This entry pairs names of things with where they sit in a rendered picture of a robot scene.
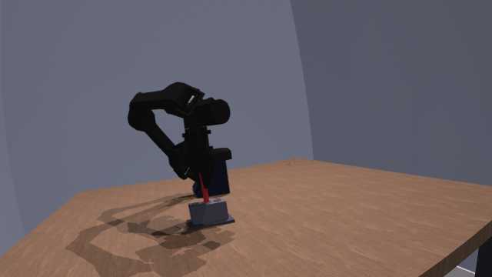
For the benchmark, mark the red peg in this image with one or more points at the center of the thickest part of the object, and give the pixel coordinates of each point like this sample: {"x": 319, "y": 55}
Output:
{"x": 205, "y": 193}

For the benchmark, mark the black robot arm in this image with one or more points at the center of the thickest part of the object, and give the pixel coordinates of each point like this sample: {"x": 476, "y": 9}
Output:
{"x": 174, "y": 100}

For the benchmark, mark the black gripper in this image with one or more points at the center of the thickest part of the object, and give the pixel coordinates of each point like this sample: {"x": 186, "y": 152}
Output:
{"x": 205, "y": 163}

